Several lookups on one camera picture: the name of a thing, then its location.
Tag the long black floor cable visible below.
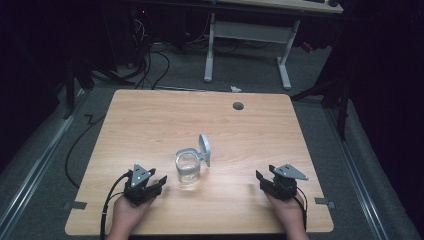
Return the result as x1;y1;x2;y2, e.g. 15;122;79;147
64;113;107;190

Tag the white metal-frame desk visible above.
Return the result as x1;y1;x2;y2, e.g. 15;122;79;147
202;0;345;91

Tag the person's right hand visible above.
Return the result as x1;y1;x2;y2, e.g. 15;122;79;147
265;192;308;233

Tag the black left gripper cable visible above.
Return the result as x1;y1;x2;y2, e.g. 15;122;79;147
99;170;133;240

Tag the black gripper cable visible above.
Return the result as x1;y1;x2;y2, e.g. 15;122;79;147
99;170;133;240
294;185;308;232

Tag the clear cup with grey lid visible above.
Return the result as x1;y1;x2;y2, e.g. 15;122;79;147
174;133;212;192

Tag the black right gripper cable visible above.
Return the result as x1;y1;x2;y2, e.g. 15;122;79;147
294;185;308;232

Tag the grey tape strip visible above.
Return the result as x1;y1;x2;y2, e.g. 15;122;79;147
62;200;88;211
314;196;336;210

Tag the bundle of black cables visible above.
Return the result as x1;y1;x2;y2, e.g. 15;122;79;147
131;9;171;91

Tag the black metal stand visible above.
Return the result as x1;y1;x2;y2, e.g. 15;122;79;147
289;74;352;142
61;58;96;120

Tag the metal floor rail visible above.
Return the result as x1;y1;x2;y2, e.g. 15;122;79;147
0;89;85;236
324;106;392;240

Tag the person's left hand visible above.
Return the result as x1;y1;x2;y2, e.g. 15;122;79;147
110;195;157;235

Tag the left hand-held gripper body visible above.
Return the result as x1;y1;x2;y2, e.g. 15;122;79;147
123;163;164;206

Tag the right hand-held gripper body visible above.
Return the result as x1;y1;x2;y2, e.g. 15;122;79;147
262;163;310;202

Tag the small red object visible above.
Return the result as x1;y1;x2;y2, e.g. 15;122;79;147
300;41;315;55

